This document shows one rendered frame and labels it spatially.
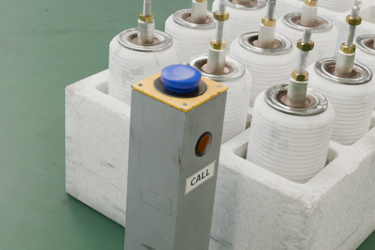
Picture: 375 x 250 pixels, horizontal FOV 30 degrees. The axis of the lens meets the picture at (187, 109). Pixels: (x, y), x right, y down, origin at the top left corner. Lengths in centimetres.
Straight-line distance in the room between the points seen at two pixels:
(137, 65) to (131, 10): 85
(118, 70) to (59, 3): 87
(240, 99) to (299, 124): 11
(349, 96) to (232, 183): 19
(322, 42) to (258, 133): 26
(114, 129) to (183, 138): 28
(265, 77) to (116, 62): 20
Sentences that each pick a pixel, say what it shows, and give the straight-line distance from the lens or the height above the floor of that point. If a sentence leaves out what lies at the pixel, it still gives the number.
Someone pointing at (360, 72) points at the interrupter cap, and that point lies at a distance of 93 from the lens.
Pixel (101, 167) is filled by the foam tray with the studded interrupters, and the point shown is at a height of 8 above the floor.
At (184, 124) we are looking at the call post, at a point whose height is 30.
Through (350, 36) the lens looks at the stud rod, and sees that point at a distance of 91.
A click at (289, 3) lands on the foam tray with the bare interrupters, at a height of 18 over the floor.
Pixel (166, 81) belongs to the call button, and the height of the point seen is 33.
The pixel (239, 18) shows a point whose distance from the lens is 109.
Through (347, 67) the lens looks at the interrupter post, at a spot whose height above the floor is 26.
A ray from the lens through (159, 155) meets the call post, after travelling 70.
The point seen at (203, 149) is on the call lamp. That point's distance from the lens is 70.
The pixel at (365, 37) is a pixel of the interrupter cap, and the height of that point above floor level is 25.
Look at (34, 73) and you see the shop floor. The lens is 143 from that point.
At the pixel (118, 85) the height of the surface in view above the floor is 20.
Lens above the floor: 63
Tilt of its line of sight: 28 degrees down
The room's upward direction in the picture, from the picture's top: 5 degrees clockwise
